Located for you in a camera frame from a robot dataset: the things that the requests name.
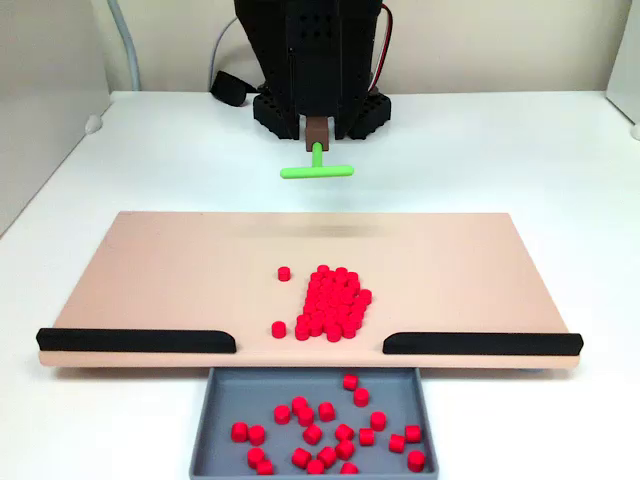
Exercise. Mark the green T-shaped pusher brown block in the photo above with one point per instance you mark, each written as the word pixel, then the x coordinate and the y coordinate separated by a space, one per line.
pixel 317 172

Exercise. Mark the red cylindrical granule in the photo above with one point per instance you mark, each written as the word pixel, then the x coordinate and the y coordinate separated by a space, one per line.
pixel 305 417
pixel 315 467
pixel 256 434
pixel 282 414
pixel 349 469
pixel 312 434
pixel 350 382
pixel 299 403
pixel 278 329
pixel 301 457
pixel 239 431
pixel 397 443
pixel 361 397
pixel 284 273
pixel 413 433
pixel 255 456
pixel 366 436
pixel 378 420
pixel 326 411
pixel 344 431
pixel 345 449
pixel 416 460
pixel 327 456
pixel 265 468

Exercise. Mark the pile of red granules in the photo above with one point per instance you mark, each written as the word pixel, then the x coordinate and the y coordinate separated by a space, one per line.
pixel 330 305

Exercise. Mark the small white plastic clip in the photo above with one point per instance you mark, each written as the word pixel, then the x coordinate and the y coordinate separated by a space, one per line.
pixel 93 124
pixel 636 131

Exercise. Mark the beige board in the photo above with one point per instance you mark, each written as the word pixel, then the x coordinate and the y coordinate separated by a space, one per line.
pixel 150 280

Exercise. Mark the black foam strip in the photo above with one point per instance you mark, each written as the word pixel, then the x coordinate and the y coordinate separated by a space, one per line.
pixel 125 341
pixel 475 344

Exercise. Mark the grey plastic tray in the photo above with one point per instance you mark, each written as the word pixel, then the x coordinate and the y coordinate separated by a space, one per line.
pixel 235 395

